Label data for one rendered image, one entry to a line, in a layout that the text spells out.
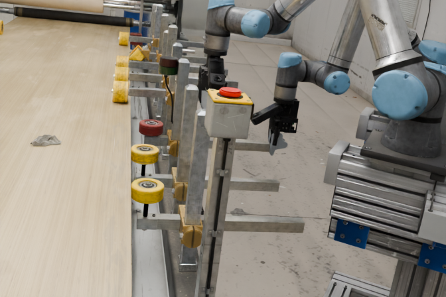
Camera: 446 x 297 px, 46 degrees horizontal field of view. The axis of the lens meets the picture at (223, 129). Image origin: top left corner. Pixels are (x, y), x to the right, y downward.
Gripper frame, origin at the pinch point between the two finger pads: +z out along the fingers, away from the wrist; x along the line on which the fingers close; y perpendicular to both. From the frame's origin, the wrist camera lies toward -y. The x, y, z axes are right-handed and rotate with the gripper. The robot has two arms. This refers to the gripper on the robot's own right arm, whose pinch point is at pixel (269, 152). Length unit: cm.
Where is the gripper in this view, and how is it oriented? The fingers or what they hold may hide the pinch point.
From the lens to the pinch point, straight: 188.3
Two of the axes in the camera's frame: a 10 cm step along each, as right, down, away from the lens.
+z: -1.2, 9.5, 3.0
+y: 9.8, 0.6, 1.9
